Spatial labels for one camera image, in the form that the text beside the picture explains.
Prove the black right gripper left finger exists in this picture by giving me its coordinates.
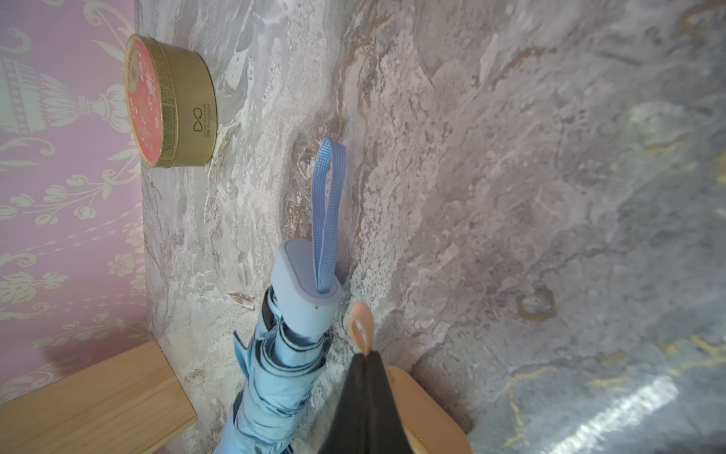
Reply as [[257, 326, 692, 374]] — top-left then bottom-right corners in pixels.
[[319, 354, 372, 454]]

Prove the beige umbrella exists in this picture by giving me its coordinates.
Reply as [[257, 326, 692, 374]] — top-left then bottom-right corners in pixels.
[[348, 302, 472, 453]]

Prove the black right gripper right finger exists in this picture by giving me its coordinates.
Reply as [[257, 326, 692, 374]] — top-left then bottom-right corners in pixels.
[[365, 352, 412, 454]]

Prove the round gold red candy tin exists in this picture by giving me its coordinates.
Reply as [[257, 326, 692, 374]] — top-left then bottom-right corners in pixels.
[[124, 34, 219, 168]]

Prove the light blue umbrella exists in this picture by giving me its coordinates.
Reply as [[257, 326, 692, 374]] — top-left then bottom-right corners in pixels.
[[216, 139, 346, 453]]

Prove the wooden two-tier shelf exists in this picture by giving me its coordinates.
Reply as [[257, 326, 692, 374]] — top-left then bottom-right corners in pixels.
[[1, 342, 197, 453]]

